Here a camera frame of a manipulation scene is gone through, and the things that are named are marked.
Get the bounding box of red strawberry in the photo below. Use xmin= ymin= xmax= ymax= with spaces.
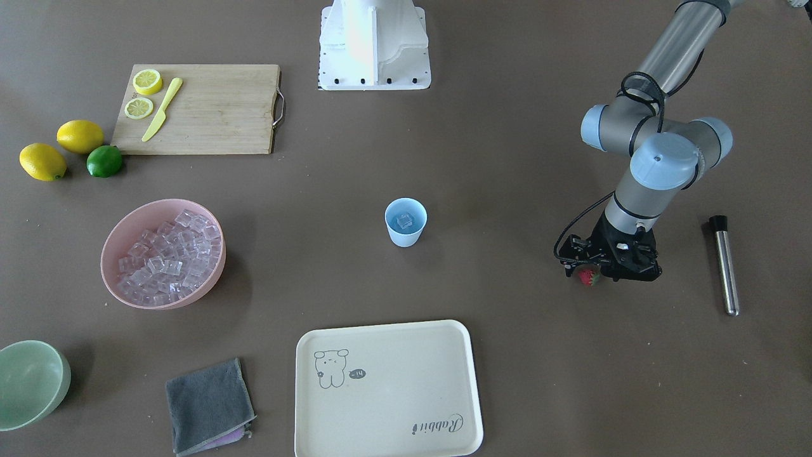
xmin=575 ymin=264 xmax=601 ymax=286

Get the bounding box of clear ice cube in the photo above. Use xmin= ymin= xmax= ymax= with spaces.
xmin=394 ymin=212 xmax=415 ymax=232

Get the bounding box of grey folded cloth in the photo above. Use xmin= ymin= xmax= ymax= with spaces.
xmin=165 ymin=358 xmax=256 ymax=456

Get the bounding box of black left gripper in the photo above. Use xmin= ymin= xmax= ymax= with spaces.
xmin=554 ymin=216 xmax=662 ymax=281

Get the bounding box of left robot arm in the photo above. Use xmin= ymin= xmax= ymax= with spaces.
xmin=553 ymin=1 xmax=739 ymax=281

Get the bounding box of lemon slice upper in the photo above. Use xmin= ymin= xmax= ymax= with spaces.
xmin=131 ymin=69 xmax=163 ymax=95

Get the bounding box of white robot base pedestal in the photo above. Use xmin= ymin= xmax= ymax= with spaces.
xmin=317 ymin=1 xmax=432 ymax=91

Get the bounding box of whole yellow lemon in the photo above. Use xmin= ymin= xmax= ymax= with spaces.
xmin=57 ymin=119 xmax=105 ymax=154
xmin=18 ymin=143 xmax=67 ymax=182

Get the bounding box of mint green bowl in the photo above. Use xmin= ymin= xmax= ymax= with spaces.
xmin=1 ymin=340 xmax=72 ymax=432

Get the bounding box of wooden cutting board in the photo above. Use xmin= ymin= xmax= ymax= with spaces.
xmin=109 ymin=63 xmax=284 ymax=156

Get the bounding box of cream rabbit tray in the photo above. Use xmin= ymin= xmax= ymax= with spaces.
xmin=294 ymin=319 xmax=484 ymax=456

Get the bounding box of steel muddler black tip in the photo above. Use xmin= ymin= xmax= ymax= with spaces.
xmin=709 ymin=215 xmax=740 ymax=316

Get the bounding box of lemon slice lower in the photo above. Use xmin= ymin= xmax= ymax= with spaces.
xmin=122 ymin=96 xmax=154 ymax=121

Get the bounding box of pink bowl of ice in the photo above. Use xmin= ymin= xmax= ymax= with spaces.
xmin=100 ymin=199 xmax=226 ymax=310

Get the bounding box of light blue cup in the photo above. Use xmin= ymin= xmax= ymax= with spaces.
xmin=384 ymin=197 xmax=428 ymax=247

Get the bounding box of lemon slice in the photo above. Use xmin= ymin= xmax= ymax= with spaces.
xmin=122 ymin=96 xmax=154 ymax=121
xmin=131 ymin=69 xmax=163 ymax=95

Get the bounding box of yellow plastic knife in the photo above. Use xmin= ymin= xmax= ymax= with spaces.
xmin=140 ymin=77 xmax=183 ymax=142

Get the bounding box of green lime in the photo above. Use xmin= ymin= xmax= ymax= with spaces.
xmin=85 ymin=145 xmax=124 ymax=178

